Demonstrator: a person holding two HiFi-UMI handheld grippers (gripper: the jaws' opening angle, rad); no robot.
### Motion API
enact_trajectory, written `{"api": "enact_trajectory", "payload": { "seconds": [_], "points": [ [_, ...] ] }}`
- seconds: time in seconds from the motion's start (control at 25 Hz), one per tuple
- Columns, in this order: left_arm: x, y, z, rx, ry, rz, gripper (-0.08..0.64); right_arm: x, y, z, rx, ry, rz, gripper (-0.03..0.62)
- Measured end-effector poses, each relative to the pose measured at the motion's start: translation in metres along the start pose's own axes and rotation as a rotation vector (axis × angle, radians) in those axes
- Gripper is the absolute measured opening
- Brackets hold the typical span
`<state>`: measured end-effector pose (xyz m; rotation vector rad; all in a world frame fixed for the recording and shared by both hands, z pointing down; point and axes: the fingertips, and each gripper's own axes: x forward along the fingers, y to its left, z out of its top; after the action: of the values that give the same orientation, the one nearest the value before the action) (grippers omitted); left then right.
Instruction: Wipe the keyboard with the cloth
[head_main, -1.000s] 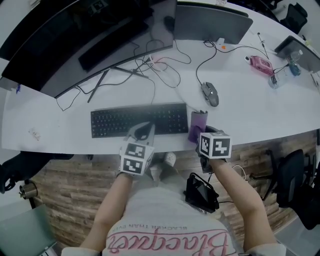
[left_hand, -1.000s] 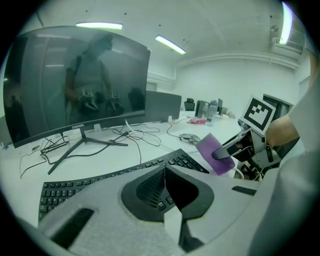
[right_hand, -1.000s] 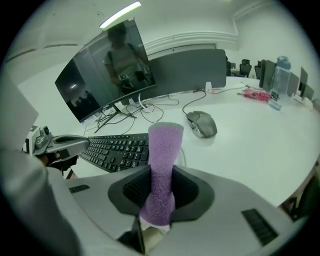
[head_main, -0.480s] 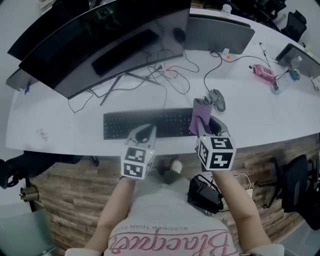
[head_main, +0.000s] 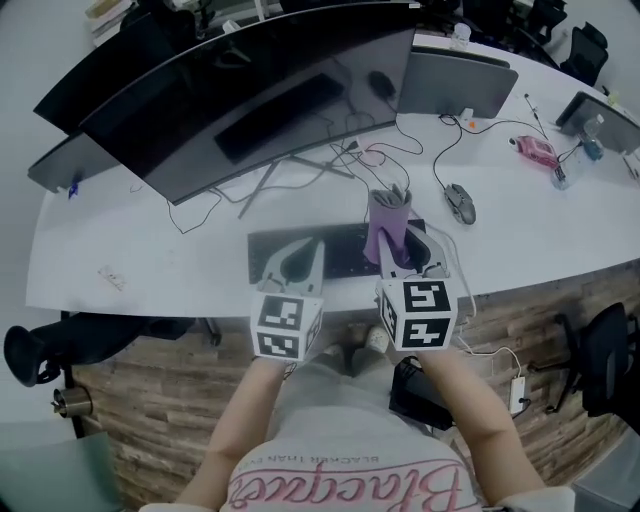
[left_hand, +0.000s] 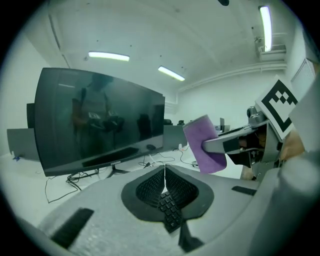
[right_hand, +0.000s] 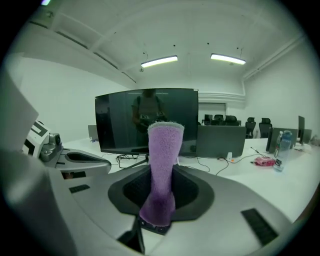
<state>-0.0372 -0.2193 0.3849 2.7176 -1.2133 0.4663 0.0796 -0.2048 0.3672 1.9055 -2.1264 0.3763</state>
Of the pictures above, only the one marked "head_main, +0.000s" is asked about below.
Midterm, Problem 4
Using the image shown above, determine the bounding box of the clear plastic wrapper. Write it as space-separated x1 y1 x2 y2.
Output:
97 264 127 293

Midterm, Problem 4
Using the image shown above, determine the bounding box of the person's left forearm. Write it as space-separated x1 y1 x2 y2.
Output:
174 355 296 507

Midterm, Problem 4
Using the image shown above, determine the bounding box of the frosted glass door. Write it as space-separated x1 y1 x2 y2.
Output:
0 432 124 512

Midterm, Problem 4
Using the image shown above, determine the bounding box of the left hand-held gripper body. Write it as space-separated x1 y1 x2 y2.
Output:
249 277 326 362

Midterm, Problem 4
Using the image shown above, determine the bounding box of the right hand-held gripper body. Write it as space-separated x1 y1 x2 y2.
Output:
375 262 459 353

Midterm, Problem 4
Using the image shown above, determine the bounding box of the curved black monitor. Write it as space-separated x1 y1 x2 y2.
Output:
77 22 417 206

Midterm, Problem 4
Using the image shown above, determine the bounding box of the clear plastic container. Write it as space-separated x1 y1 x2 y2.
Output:
550 154 584 191

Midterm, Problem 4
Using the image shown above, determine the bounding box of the brass door stop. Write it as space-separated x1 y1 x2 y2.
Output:
52 387 94 419

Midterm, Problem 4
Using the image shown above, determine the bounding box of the white power cable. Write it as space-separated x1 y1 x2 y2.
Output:
424 227 524 381

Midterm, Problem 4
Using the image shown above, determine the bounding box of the grey shirt with pink print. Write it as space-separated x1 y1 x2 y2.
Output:
224 359 484 512

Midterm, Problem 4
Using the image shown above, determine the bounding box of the black flat monitor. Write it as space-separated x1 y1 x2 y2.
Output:
33 12 176 134

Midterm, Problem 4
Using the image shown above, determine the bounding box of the black monitor stand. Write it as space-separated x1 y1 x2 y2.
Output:
238 154 356 220

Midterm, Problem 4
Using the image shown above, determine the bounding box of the pink object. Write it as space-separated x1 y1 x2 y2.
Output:
509 134 559 169

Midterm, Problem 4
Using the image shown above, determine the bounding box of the purple cloth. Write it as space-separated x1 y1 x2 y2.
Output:
362 183 419 271

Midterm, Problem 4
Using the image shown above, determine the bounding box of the grey computer mouse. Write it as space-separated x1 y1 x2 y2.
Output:
443 183 477 225

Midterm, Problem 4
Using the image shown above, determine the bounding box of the black office chair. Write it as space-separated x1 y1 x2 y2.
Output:
559 22 611 86
529 302 640 419
3 312 196 389

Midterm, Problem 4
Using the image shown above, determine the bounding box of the black monitor cable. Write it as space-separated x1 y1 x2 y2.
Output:
167 187 224 235

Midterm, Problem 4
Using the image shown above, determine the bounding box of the black mouse cable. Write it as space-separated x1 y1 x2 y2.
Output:
432 113 464 191

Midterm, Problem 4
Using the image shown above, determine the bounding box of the grey desk divider panel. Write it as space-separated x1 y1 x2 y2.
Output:
27 130 109 194
397 44 520 120
555 90 640 156

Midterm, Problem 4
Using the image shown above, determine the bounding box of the black keyboard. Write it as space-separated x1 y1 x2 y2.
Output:
247 221 426 286

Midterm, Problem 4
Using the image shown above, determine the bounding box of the white power adapter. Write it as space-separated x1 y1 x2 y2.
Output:
509 375 527 415

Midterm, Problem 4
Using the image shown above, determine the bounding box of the person's right forearm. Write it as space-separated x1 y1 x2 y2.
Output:
414 347 549 502

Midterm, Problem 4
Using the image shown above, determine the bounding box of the stack of books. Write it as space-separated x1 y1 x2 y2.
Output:
84 0 137 46

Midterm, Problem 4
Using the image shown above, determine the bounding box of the clear water bottle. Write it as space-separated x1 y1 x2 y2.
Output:
581 114 606 161

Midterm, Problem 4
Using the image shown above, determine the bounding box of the black box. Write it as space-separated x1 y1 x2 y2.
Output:
388 357 456 431

